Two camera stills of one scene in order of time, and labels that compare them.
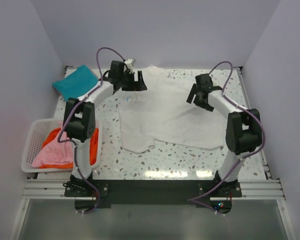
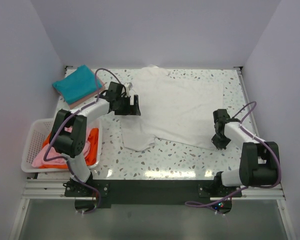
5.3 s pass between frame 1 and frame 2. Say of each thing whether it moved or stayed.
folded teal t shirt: stayed
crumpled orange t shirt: stayed
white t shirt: stayed
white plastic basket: stayed
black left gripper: moved
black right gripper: moved
